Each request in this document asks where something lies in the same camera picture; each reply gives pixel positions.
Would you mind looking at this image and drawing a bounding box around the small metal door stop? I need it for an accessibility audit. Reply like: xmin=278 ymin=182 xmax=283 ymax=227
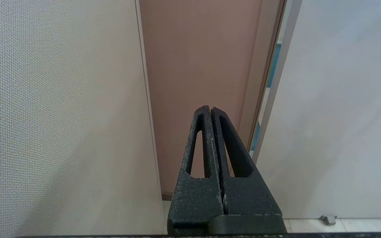
xmin=320 ymin=215 xmax=338 ymax=226

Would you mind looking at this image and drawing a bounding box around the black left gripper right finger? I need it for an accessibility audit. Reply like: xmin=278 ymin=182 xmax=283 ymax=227
xmin=211 ymin=106 xmax=285 ymax=233

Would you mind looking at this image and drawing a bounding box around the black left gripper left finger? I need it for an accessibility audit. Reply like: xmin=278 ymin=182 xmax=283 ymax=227
xmin=167 ymin=105 xmax=225 ymax=233

